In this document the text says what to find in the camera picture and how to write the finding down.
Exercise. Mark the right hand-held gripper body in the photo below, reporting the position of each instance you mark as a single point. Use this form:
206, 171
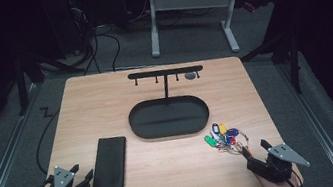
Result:
276, 162

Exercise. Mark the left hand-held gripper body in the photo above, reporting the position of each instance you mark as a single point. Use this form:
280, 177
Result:
62, 182

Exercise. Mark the bunch of keys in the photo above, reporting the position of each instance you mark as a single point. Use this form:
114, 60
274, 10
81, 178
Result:
227, 138

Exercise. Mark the black key stand with tray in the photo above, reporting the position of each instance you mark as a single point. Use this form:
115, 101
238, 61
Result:
169, 117

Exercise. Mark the black metal stand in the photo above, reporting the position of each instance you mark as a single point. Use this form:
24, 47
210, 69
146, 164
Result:
286, 51
21, 86

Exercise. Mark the grey round table grommet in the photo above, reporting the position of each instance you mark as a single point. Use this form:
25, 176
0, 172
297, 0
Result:
190, 76

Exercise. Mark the dark computer tower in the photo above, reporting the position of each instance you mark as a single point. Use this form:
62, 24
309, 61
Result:
73, 20

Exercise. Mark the white-framed desk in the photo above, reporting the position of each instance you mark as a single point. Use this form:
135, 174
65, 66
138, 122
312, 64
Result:
190, 1

